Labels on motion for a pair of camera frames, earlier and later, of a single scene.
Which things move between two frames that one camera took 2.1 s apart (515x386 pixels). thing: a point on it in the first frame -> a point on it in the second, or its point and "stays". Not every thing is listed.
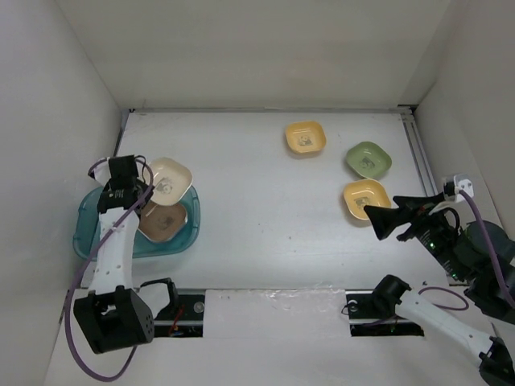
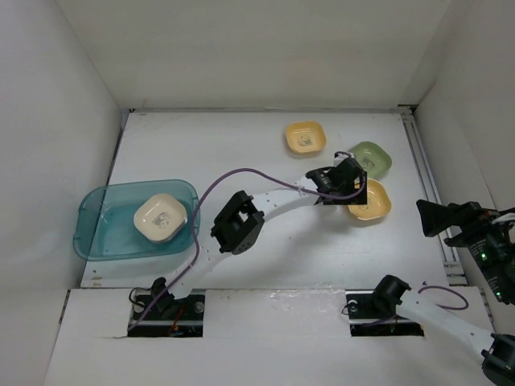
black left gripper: x=146 y=186 -> x=359 y=199
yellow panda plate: x=306 y=137 stays
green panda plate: x=368 y=159 stays
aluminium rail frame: x=413 y=112 stays
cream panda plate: x=170 y=178 -> x=161 y=217
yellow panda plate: x=365 y=192 stays
